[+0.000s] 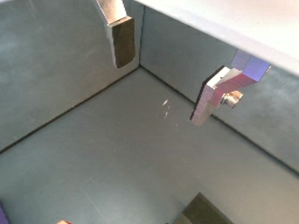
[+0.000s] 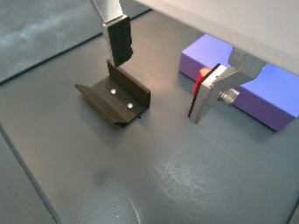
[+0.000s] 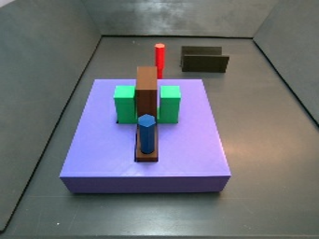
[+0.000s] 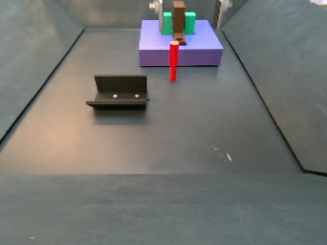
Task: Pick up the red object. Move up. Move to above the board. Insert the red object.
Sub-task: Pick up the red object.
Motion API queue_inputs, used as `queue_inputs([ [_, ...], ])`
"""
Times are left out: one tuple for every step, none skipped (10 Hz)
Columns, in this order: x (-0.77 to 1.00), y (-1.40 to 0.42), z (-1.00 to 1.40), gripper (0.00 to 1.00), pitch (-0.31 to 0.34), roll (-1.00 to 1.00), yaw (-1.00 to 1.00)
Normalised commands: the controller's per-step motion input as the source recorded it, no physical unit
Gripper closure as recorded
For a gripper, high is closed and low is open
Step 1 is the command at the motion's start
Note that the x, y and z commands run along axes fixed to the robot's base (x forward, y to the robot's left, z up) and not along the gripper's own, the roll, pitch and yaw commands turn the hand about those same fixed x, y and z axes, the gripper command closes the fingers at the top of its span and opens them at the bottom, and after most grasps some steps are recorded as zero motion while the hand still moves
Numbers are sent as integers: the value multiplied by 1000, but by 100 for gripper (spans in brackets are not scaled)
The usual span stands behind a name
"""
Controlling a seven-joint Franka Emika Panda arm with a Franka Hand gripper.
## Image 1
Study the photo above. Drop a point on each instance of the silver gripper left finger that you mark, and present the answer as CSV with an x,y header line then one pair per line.
x,y
120,31

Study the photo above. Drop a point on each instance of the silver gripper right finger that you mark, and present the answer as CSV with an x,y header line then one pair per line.
x,y
220,88

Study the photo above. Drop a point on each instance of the red peg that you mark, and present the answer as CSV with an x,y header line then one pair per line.
x,y
62,222

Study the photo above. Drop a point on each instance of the purple block board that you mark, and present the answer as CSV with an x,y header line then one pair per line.
x,y
2,216

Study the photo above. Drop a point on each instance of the black angled holder bracket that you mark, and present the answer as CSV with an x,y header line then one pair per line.
x,y
200,212

